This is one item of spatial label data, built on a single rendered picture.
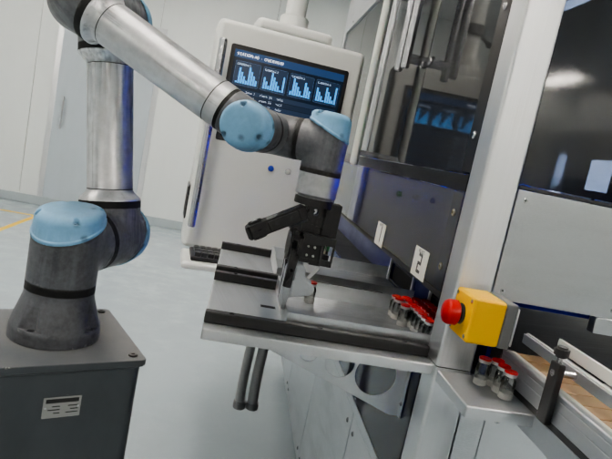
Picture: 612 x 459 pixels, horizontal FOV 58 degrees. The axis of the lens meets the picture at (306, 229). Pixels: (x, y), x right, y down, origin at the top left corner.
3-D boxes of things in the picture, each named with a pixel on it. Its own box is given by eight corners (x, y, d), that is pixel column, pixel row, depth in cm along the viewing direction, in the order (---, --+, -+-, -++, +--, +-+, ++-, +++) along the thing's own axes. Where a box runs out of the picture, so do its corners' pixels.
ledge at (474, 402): (510, 391, 96) (513, 381, 96) (550, 430, 83) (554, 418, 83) (434, 379, 94) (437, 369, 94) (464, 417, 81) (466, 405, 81)
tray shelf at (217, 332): (380, 280, 166) (381, 274, 165) (473, 381, 97) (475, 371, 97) (220, 251, 159) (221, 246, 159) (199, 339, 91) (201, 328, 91)
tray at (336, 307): (420, 314, 127) (423, 300, 127) (464, 359, 102) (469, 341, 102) (274, 290, 123) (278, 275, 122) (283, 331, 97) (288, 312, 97)
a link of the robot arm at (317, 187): (301, 171, 95) (297, 168, 103) (295, 197, 96) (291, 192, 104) (343, 180, 96) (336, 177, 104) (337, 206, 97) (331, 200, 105)
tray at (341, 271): (385, 278, 161) (388, 266, 160) (412, 304, 135) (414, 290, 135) (270, 258, 156) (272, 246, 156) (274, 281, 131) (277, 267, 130)
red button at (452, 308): (457, 321, 90) (464, 298, 89) (467, 330, 86) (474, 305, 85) (435, 318, 89) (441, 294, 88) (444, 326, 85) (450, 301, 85)
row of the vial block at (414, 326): (405, 316, 123) (410, 296, 122) (433, 346, 105) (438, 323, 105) (395, 314, 122) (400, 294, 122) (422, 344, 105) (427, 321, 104)
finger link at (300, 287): (308, 318, 100) (320, 269, 99) (276, 311, 99) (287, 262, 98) (306, 312, 103) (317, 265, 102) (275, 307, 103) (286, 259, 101)
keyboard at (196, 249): (306, 267, 190) (308, 260, 189) (316, 278, 176) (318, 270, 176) (188, 249, 179) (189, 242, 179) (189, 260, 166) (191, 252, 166)
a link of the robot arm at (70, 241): (6, 279, 92) (16, 198, 91) (58, 265, 106) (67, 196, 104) (70, 296, 90) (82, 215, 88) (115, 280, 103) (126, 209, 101)
